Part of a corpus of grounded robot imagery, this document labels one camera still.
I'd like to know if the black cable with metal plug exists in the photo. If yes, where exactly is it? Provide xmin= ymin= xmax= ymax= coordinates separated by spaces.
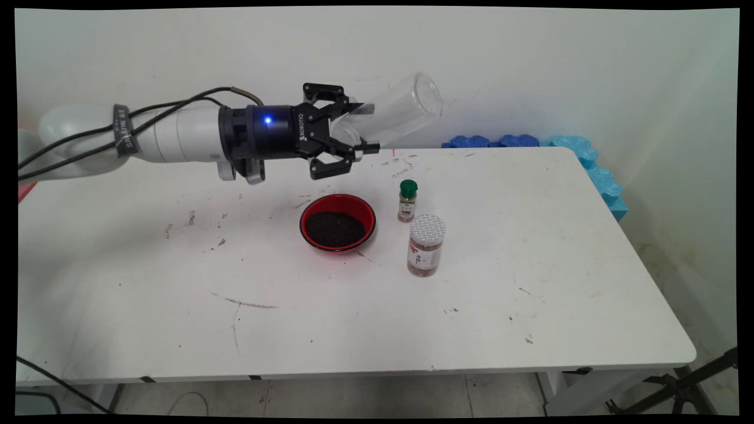
xmin=18 ymin=87 xmax=264 ymax=171

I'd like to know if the white table leg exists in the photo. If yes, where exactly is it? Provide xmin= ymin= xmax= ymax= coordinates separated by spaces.
xmin=88 ymin=383 xmax=123 ymax=414
xmin=536 ymin=370 xmax=678 ymax=416

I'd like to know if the black camera cable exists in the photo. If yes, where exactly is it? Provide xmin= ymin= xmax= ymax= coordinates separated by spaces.
xmin=18 ymin=97 xmax=226 ymax=182

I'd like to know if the black strap on arm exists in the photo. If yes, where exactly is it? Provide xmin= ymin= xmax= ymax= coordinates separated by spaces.
xmin=113 ymin=104 xmax=140 ymax=158

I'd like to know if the red bowl with black seeds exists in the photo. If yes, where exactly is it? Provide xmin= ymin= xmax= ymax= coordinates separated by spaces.
xmin=299 ymin=194 xmax=377 ymax=253

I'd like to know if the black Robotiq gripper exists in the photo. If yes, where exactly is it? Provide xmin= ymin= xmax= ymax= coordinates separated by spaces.
xmin=218 ymin=82 xmax=381 ymax=181

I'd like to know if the clear plastic jar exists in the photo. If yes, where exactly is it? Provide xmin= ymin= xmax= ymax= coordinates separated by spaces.
xmin=333 ymin=72 xmax=443 ymax=148

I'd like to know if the small green-capped spice bottle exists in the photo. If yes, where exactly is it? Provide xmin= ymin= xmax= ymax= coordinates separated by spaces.
xmin=398 ymin=180 xmax=419 ymax=223

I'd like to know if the white-lidded spice jar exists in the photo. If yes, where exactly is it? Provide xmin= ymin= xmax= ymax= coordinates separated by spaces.
xmin=406 ymin=214 xmax=447 ymax=277

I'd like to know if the thin grey floor wire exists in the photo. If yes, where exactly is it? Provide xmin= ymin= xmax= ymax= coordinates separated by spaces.
xmin=168 ymin=392 xmax=210 ymax=416

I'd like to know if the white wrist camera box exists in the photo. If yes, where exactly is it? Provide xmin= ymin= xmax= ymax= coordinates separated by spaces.
xmin=216 ymin=158 xmax=267 ymax=186

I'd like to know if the black floor cable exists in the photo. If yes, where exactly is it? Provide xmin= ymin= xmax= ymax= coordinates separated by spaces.
xmin=16 ymin=355 xmax=114 ymax=414

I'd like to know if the light blue foam mat stack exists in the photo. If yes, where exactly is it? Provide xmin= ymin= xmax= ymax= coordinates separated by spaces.
xmin=541 ymin=135 xmax=629 ymax=223

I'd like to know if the black tripod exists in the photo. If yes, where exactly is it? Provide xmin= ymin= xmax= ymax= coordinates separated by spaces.
xmin=606 ymin=347 xmax=738 ymax=416

